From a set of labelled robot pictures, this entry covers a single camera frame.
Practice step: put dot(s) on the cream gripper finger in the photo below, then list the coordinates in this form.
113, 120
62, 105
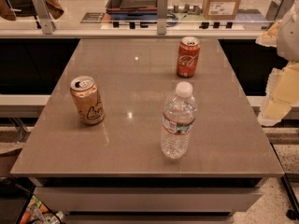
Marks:
282, 93
270, 37

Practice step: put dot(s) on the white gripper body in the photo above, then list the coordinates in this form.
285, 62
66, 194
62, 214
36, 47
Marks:
290, 36

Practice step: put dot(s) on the orange coke can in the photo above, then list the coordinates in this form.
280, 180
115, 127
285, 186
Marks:
188, 55

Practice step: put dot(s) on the tan LaCroix can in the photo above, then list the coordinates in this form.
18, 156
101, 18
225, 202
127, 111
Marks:
87, 99

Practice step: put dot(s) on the cardboard box with label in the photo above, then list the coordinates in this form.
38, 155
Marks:
220, 9

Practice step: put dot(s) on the clear plastic water bottle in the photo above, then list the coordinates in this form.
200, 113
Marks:
178, 118

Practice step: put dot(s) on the brown jacket on chair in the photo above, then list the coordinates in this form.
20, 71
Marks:
11, 9

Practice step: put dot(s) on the grey drawer cabinet front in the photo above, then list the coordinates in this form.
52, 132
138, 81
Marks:
148, 205

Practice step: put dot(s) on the colourful snack bin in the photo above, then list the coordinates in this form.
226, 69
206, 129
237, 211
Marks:
36, 212

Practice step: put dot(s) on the grey metal railing post right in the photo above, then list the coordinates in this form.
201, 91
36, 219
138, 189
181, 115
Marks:
279, 8

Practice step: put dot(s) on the grey metal railing post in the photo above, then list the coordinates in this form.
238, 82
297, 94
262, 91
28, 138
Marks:
161, 16
47, 25
279, 8

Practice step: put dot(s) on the grey metal railing post middle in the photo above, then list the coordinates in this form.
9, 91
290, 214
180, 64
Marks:
161, 16

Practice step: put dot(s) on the grey metal railing post left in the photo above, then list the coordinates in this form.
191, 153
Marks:
47, 25

